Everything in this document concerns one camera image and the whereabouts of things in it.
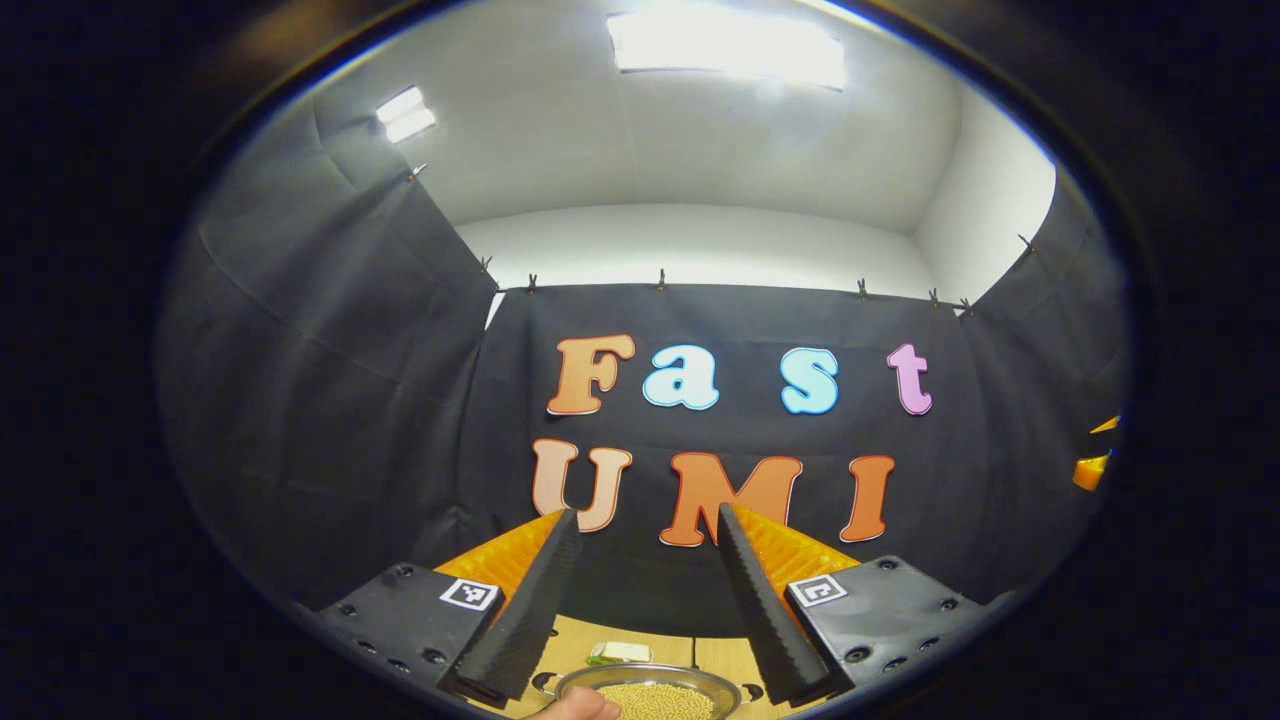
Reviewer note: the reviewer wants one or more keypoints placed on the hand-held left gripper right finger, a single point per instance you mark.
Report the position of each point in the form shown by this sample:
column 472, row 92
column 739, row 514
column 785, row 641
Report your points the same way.
column 770, row 620

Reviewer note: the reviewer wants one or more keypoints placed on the sandwich with lettuce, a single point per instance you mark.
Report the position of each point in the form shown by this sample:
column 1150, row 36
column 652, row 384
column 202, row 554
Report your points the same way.
column 620, row 652

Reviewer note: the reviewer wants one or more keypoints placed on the stainless steel pot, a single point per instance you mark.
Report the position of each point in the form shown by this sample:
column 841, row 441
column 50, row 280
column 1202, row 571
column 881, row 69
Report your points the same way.
column 715, row 685

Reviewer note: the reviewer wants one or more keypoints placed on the row of cloth clips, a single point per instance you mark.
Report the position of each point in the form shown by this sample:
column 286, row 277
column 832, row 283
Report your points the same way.
column 661, row 280

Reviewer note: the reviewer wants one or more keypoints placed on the black backdrop cloth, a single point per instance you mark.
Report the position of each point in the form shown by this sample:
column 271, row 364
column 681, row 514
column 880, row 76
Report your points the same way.
column 350, row 400

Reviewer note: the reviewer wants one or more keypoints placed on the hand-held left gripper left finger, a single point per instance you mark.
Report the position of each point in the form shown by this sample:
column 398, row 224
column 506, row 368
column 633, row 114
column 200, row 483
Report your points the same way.
column 525, row 620

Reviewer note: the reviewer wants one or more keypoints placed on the large ceiling light panel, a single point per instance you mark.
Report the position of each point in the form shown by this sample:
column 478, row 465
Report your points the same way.
column 730, row 45

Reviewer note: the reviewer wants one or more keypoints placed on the small ceiling light panel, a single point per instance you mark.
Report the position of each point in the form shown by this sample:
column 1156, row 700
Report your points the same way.
column 405, row 113

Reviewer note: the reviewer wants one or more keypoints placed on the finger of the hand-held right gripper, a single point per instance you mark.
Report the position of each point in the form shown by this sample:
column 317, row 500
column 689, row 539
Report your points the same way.
column 1090, row 472
column 1107, row 425

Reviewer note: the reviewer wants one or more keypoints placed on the pile of soybeans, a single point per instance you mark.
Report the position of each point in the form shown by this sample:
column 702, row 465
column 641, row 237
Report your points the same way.
column 660, row 702

